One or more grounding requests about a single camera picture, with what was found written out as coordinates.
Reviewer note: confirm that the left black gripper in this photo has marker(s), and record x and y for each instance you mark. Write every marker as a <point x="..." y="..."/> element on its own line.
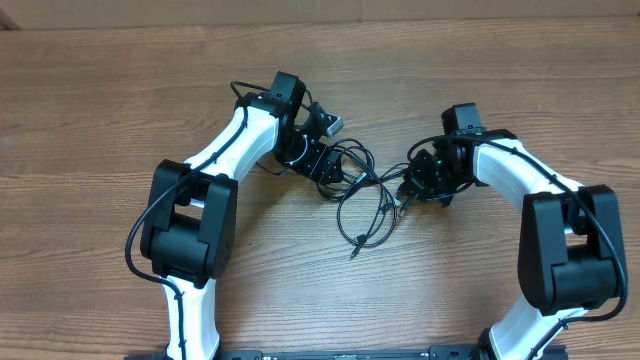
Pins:
<point x="312" y="168"/>

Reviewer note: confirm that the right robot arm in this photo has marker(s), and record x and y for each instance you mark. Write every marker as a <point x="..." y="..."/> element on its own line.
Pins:
<point x="571" y="262"/>

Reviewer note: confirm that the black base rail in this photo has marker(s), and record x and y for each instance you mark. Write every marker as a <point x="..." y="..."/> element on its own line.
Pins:
<point x="345" y="354"/>

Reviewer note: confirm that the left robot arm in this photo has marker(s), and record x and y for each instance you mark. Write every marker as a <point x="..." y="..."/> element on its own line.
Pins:
<point x="187" y="231"/>

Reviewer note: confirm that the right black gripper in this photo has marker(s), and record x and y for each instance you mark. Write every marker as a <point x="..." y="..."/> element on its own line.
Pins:
<point x="417" y="181"/>

